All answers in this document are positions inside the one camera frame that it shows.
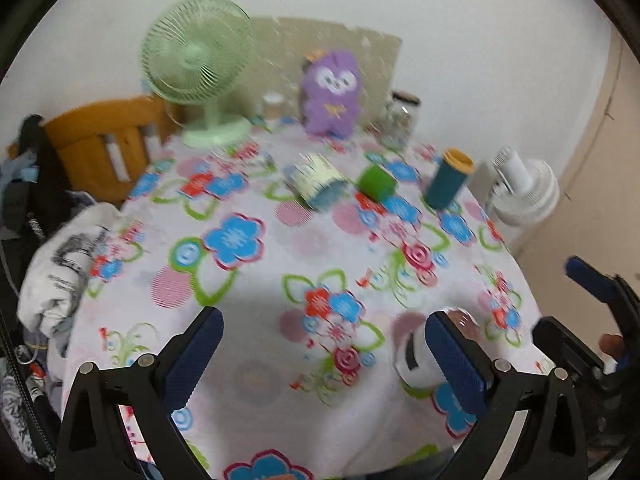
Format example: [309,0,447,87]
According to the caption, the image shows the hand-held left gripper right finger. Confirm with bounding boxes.
[425,311,590,480]

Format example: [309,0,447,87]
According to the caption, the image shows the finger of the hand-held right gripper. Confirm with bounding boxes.
[564,256,623,306]
[531,316,603,378]

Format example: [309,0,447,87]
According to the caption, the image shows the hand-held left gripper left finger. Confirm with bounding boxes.
[54,306,224,480]

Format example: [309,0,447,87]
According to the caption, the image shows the white cup with black band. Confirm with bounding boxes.
[394,306,482,390]

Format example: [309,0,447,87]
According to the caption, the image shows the teal cup with yellow rim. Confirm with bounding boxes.
[424,148,474,209]

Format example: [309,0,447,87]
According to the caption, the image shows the green cup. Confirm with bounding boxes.
[356,164,398,202]

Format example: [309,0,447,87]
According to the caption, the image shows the white patterned cup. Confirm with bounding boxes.
[283,153,349,211]

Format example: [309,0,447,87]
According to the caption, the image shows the person's right hand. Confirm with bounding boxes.
[599,333,625,359]

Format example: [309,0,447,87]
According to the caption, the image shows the white fan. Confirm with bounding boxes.
[487,146,561,227]

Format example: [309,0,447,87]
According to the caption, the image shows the floral tablecloth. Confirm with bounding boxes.
[62,119,557,480]

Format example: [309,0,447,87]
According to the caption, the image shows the white printed cloth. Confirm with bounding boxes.
[17,203,125,337]

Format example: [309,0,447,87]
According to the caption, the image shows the dark patterned cloth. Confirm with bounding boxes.
[0,340,66,468]

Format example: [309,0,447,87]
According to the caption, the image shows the dark clothing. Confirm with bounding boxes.
[0,114,73,266]

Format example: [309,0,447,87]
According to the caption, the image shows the wooden chair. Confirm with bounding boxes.
[7,95,177,207]

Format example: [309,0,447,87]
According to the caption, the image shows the glass jar with dark lid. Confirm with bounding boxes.
[377,91,422,150]

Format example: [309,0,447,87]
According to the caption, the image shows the small jar with white lid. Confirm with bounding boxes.
[262,92,286,122]

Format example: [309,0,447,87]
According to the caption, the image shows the purple owl plush toy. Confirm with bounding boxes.
[299,50,363,138]

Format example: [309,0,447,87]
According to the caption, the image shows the green table fan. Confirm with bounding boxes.
[140,0,254,149]

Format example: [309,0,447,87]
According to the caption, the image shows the beige board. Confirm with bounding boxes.
[246,16,404,131]

